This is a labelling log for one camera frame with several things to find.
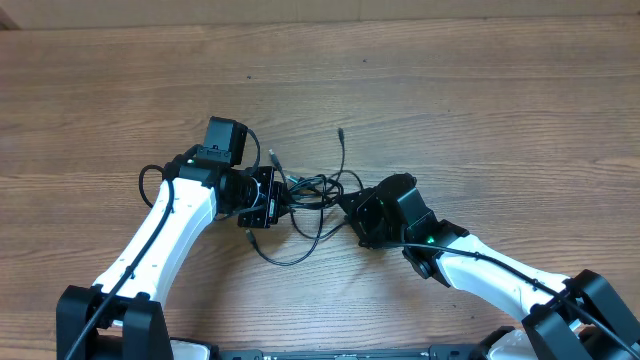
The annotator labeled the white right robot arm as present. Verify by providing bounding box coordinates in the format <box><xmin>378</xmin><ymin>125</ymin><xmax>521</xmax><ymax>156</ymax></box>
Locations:
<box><xmin>339</xmin><ymin>174</ymin><xmax>639</xmax><ymax>359</ymax></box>

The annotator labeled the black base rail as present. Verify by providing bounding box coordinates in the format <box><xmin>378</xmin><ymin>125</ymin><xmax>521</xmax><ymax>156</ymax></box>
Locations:
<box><xmin>169</xmin><ymin>325</ymin><xmax>551</xmax><ymax>360</ymax></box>

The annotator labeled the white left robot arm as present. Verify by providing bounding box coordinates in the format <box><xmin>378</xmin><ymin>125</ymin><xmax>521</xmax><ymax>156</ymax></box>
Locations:
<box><xmin>56</xmin><ymin>117</ymin><xmax>282</xmax><ymax>359</ymax></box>

